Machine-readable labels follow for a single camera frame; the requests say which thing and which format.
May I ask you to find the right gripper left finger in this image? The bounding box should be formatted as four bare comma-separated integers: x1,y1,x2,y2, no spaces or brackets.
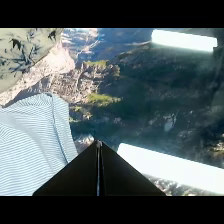
32,139,100,197

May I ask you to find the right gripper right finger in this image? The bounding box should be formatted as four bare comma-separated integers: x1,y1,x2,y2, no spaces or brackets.
99,140,166,197

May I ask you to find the blue striped shirt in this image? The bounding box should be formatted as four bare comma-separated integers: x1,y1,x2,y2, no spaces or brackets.
0,92,80,197

